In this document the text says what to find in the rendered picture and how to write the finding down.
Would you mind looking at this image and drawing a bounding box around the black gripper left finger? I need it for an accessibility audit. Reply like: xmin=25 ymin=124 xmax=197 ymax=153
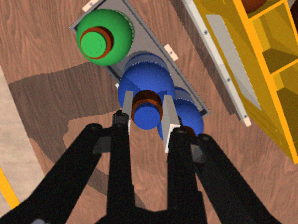
xmin=0 ymin=91 xmax=137 ymax=224

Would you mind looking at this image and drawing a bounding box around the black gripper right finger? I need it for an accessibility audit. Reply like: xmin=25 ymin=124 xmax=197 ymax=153
xmin=161 ymin=95 xmax=282 ymax=224

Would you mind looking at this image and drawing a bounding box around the blue bottle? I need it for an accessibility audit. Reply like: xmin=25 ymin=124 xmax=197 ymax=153
xmin=118 ymin=53 xmax=176 ymax=130
xmin=157 ymin=87 xmax=204 ymax=140

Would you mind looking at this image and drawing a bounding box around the grey rectangular tray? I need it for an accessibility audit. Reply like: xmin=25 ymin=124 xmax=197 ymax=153
xmin=69 ymin=0 xmax=211 ymax=118

